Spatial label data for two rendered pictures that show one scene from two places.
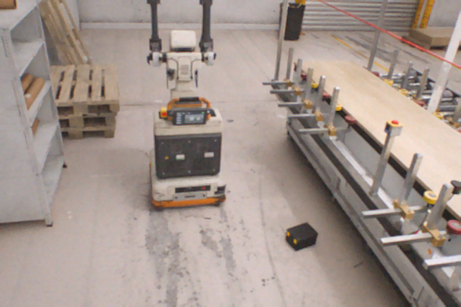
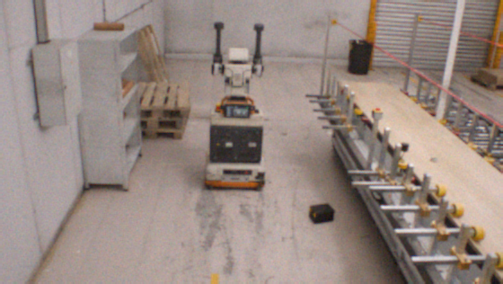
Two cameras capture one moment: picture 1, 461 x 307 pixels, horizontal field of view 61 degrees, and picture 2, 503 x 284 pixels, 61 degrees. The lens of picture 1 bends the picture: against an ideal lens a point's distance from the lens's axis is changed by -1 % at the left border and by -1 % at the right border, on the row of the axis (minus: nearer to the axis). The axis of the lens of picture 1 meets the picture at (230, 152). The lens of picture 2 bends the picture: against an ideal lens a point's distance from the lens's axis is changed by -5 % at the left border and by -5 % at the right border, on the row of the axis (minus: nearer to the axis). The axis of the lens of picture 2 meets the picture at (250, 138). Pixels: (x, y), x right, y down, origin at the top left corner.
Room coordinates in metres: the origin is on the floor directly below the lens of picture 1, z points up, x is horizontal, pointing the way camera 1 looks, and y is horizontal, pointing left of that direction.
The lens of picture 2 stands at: (-1.39, -0.56, 2.29)
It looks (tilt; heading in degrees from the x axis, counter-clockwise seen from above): 22 degrees down; 10
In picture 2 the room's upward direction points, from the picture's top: 3 degrees clockwise
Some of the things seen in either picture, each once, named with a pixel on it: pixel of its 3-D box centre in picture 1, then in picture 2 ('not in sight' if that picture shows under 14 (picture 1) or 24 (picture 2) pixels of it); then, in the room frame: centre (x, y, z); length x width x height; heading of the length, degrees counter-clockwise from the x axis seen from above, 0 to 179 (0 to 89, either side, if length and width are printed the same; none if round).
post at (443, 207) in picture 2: not in sight; (436, 235); (0.86, -1.25, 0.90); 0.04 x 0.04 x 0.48; 14
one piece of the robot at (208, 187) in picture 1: (193, 188); (237, 172); (2.65, 0.29, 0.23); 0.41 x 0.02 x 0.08; 104
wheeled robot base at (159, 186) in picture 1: (185, 173); (234, 164); (2.96, 0.39, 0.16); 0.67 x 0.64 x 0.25; 14
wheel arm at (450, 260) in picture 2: not in sight; (457, 260); (0.57, -1.30, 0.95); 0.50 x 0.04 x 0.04; 104
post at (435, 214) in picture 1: (433, 221); (392, 174); (1.58, -1.06, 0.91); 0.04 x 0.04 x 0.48; 14
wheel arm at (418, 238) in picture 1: (418, 238); (381, 185); (1.52, -0.99, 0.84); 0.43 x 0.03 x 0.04; 104
